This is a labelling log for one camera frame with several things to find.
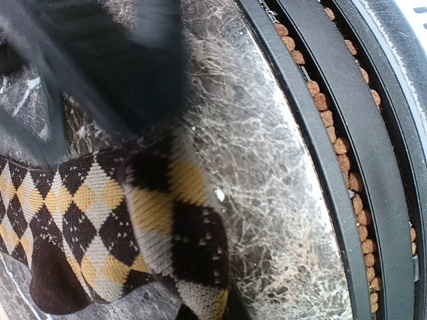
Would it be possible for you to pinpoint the black front table rail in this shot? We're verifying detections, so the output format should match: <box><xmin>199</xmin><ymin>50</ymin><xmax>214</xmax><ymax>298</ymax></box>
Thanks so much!
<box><xmin>240</xmin><ymin>1</ymin><xmax>426</xmax><ymax>319</ymax></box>

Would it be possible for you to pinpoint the brown yellow argyle sock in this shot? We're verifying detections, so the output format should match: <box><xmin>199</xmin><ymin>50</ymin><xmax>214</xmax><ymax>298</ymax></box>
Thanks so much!
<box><xmin>1</xmin><ymin>131</ymin><xmax>230</xmax><ymax>319</ymax></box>

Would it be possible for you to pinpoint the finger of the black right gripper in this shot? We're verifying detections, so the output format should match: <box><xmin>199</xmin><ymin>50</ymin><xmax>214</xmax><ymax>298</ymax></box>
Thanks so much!
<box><xmin>1</xmin><ymin>1</ymin><xmax>187</xmax><ymax>165</ymax></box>

